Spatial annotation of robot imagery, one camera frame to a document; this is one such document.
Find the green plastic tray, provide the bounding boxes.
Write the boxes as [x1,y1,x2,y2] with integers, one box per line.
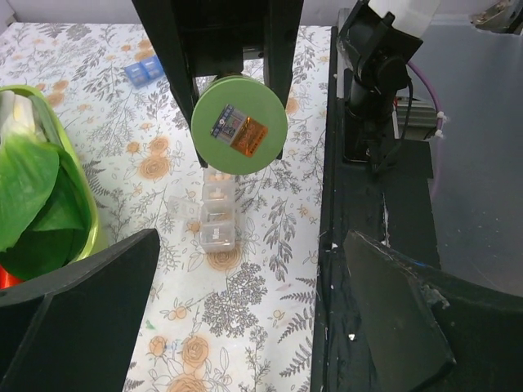
[0,84,108,283]

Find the blue pill blister pack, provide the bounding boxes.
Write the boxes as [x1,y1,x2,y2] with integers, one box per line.
[124,56,164,88]

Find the red chili peppers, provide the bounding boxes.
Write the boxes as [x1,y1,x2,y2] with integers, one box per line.
[0,266,22,289]

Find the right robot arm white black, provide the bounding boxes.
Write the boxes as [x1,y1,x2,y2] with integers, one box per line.
[134,1,439,175]

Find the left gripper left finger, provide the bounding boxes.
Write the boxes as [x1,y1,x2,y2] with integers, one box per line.
[1,229,160,391]

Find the green pill bottle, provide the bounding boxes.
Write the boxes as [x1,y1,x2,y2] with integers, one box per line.
[190,75,288,175]

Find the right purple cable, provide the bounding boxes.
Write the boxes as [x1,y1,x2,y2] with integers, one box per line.
[408,63,449,197]

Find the clear weekly pill organizer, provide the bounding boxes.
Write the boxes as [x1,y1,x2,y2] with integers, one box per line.
[167,167,236,253]

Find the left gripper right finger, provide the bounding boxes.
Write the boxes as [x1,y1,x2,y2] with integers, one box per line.
[344,230,522,391]

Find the floral patterned table mat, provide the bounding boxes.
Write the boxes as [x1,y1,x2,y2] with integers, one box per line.
[1,23,331,391]

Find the bok choy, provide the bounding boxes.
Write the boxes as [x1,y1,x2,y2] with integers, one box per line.
[0,89,93,283]

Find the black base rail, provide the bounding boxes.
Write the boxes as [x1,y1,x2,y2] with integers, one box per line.
[311,47,453,391]

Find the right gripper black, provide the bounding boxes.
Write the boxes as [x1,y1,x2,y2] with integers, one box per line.
[131,0,304,169]

